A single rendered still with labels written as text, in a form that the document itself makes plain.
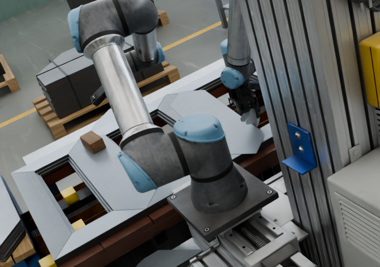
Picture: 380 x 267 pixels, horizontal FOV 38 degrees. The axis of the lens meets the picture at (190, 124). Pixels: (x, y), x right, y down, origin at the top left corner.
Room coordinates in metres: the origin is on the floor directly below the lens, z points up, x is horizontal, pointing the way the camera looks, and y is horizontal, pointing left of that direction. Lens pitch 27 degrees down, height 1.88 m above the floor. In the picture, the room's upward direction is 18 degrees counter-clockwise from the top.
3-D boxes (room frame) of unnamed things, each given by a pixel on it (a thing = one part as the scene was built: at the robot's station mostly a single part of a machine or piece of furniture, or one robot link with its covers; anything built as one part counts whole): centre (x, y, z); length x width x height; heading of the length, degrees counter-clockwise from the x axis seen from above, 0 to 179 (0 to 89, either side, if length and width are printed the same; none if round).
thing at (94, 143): (2.08, 0.41, 0.87); 0.12 x 0.06 x 0.05; 25
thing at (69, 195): (1.85, 0.54, 0.79); 0.06 x 0.05 x 0.04; 20
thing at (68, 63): (4.68, 0.65, 0.23); 1.20 x 0.80 x 0.47; 108
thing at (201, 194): (1.19, -0.02, 1.09); 0.15 x 0.15 x 0.10
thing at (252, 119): (1.79, -0.23, 0.89); 0.06 x 0.03 x 0.09; 110
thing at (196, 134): (1.19, -0.01, 1.20); 0.13 x 0.12 x 0.14; 97
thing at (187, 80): (2.51, 0.22, 0.74); 1.20 x 0.26 x 0.03; 110
